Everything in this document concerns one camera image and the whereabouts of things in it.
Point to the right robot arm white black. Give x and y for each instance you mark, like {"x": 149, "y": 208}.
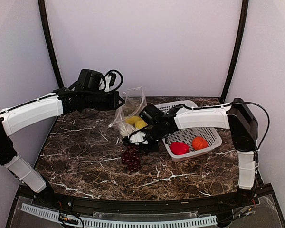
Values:
{"x": 235, "y": 116}

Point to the black frame post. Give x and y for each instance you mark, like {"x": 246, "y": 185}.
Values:
{"x": 236, "y": 50}
{"x": 49, "y": 42}

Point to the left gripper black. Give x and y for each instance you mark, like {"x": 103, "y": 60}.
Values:
{"x": 113, "y": 105}

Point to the white toy cauliflower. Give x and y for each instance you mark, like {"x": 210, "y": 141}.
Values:
{"x": 126, "y": 129}

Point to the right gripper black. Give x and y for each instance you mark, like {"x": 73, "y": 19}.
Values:
{"x": 154, "y": 148}

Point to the white slotted cable duct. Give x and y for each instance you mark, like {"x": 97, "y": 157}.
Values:
{"x": 102, "y": 220}

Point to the orange toy pumpkin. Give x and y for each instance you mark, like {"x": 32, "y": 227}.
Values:
{"x": 199, "y": 143}

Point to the small circuit board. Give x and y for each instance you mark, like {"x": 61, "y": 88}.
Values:
{"x": 65, "y": 220}

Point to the clear zip top bag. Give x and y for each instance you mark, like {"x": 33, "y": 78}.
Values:
{"x": 135, "y": 101}

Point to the black front rail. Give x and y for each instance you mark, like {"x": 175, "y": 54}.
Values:
{"x": 215, "y": 204}

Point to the left black frame post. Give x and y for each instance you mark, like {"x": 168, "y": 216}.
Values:
{"x": 49, "y": 42}

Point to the red toy bell pepper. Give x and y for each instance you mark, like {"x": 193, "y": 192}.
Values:
{"x": 178, "y": 148}

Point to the yellow toy corn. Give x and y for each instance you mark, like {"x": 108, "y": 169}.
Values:
{"x": 132, "y": 120}

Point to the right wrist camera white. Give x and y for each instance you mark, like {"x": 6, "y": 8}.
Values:
{"x": 135, "y": 139}

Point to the dark red toy grapes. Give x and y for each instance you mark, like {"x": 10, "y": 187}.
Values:
{"x": 131, "y": 159}

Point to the white plastic mesh basket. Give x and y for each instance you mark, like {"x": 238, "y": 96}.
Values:
{"x": 186, "y": 136}

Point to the right black frame post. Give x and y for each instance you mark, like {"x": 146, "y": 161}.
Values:
{"x": 236, "y": 50}

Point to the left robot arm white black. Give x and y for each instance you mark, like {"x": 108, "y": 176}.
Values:
{"x": 92, "y": 90}

